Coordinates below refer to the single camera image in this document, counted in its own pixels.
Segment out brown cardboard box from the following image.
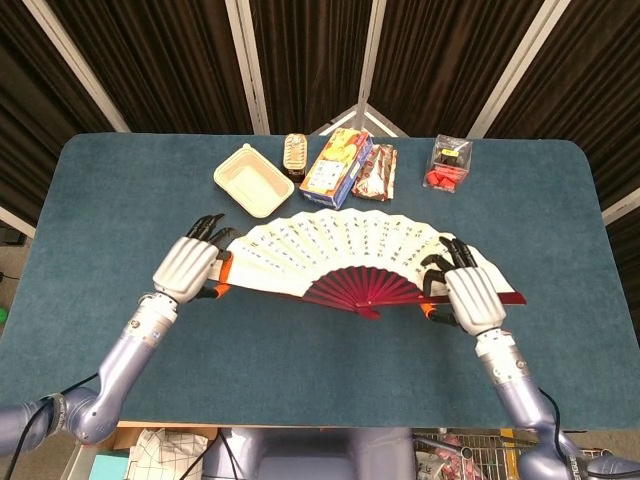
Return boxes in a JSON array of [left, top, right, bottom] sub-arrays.
[[112, 422, 219, 451]]

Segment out white plastic food tray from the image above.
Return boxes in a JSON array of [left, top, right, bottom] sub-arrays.
[[213, 143, 296, 220]]

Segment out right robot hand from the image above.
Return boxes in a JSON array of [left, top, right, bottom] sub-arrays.
[[419, 235, 507, 337]]

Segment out white triangular frame foot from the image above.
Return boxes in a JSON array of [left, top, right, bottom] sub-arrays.
[[309, 102, 409, 139]]

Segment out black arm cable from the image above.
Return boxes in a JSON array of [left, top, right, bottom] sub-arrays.
[[535, 385, 584, 459], [0, 372, 100, 472]]

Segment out blue felt table cover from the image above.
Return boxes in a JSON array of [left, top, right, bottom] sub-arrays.
[[0, 132, 640, 430]]

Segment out red and white snack packet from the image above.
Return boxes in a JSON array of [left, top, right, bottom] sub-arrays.
[[351, 143, 399, 203]]

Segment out white frame post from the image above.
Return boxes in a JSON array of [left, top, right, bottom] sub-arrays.
[[224, 0, 271, 135], [467, 0, 571, 140], [355, 0, 389, 136], [22, 0, 131, 134]]

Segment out clear box with red caps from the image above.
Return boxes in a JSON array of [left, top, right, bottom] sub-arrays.
[[422, 133, 474, 194]]

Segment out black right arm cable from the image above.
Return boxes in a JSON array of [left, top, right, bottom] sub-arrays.
[[535, 385, 584, 459]]

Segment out dark can with gold lid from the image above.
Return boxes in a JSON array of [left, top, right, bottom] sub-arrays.
[[282, 133, 309, 183]]

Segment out white checked cloth bag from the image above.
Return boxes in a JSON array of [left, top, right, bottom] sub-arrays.
[[128, 428, 210, 480]]

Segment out lavender robot torso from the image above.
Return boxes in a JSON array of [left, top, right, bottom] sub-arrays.
[[202, 427, 417, 480]]

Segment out metal wire basket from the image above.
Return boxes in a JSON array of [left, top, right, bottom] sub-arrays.
[[413, 428, 541, 480]]

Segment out teal box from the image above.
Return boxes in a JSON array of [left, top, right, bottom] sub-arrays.
[[89, 452, 132, 480]]

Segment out red ribbed paper folding fan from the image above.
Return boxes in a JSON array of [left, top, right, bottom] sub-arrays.
[[219, 207, 529, 321]]

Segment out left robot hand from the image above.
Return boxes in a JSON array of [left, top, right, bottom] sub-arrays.
[[151, 212, 242, 305]]

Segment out blue and yellow carton box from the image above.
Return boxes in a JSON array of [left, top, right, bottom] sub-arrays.
[[298, 127, 375, 211]]

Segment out dark pleated curtain panel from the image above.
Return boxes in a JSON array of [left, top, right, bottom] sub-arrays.
[[47, 0, 254, 135], [367, 0, 546, 139], [487, 0, 640, 211], [0, 0, 116, 211], [249, 0, 374, 135]]

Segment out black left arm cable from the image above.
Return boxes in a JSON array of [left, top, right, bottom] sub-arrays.
[[0, 372, 100, 472]]

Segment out white frame rail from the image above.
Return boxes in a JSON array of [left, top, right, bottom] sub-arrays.
[[602, 188, 640, 226], [0, 204, 36, 239]]

